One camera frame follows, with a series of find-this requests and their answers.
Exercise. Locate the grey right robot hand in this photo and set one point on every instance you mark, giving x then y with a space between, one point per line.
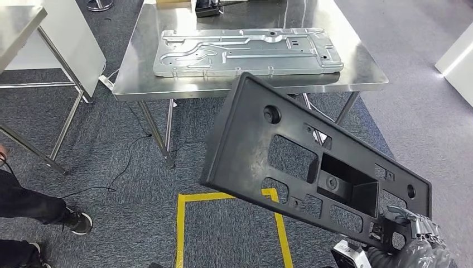
425 255

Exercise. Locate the person's hand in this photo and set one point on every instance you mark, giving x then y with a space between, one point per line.
3 155

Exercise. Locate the black plastic panel part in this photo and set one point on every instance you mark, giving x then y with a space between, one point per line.
240 148

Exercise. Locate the steel workbench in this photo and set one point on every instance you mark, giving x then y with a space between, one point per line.
136 74

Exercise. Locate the person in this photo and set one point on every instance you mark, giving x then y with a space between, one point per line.
29 207

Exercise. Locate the white power strip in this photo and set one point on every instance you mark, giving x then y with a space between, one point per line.
106 82

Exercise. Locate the white board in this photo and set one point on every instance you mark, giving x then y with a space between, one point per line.
74 48

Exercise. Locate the steel side table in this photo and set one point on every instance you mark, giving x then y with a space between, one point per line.
18 26

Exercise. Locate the chrome stanchion base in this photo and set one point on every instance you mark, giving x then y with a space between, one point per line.
99 4

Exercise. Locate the white cabinet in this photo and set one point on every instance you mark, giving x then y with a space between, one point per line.
458 66

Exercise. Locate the yellow floor tape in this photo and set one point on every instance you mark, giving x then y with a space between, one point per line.
180 229

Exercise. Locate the black remote controller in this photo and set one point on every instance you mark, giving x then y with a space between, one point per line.
208 9

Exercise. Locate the stamped metal plate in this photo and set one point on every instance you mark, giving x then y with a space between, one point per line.
258 55

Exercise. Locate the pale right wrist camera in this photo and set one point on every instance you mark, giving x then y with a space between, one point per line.
349 255

